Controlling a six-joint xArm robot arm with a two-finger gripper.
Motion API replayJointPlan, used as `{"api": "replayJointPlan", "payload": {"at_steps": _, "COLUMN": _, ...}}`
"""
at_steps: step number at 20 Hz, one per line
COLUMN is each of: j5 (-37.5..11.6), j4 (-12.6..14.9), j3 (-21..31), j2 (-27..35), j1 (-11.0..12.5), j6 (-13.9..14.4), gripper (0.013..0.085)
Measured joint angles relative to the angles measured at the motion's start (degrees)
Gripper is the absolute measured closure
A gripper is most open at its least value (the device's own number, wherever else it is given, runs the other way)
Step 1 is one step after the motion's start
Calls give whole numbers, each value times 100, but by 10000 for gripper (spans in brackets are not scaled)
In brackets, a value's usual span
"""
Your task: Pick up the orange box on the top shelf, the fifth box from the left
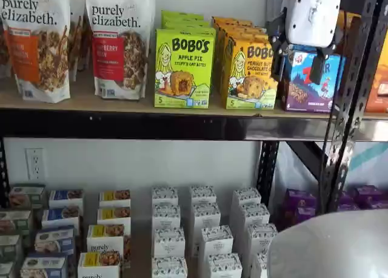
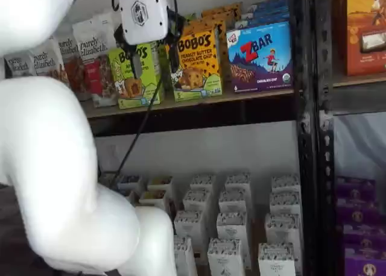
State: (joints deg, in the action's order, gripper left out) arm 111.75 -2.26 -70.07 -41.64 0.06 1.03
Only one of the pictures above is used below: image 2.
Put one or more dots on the purple snack box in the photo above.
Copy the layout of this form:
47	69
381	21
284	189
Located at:
366	238
366	264
357	212
356	187

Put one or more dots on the green Bobo's oat bites box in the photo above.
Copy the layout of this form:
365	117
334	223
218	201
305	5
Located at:
163	63
132	92

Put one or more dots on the blue Zbar snack box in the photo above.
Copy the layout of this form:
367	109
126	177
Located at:
265	18
268	5
259	59

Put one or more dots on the orange Bobo's peanut butter box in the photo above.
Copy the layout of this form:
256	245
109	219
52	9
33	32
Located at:
221	29
196	65
223	11

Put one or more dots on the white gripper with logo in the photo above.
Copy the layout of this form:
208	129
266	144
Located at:
143	14

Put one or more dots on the Purely Elizabeth granola bag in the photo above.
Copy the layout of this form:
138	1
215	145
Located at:
96	24
45	60
18	66
96	68
70	59

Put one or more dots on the large orange cardboard box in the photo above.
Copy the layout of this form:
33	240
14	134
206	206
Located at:
365	29

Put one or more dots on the white carton with colourful top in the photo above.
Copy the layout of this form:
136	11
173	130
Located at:
152	199
129	182
160	184

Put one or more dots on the white patterned carton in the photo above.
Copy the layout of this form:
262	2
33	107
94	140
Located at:
238	181
277	261
190	224
282	227
286	182
197	199
285	202
224	258
184	258
203	181
233	200
232	226

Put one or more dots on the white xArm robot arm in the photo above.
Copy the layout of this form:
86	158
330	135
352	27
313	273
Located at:
45	152

